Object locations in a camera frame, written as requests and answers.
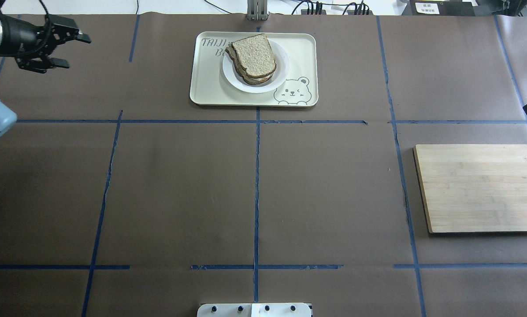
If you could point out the light wooden cutting board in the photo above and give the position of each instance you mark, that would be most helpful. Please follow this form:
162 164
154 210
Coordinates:
473 187

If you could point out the white bread slice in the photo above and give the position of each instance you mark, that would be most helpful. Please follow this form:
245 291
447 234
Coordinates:
255 55

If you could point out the black box with label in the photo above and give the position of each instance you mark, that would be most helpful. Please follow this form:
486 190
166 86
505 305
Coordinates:
438 8

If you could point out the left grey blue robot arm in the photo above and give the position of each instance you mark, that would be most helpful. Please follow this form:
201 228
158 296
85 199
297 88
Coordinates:
7 116

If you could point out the white pole with base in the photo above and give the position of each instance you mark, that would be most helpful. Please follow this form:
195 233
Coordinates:
274 309

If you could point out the cream bear serving tray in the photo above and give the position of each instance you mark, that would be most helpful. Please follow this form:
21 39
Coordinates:
210 88

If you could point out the black power strip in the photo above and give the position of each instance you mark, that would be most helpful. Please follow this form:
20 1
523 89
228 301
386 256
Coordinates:
309 7

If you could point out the white round plate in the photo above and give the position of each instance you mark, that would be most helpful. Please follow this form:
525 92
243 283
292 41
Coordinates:
277 79

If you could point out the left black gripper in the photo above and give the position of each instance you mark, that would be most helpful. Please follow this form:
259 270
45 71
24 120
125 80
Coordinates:
20 38

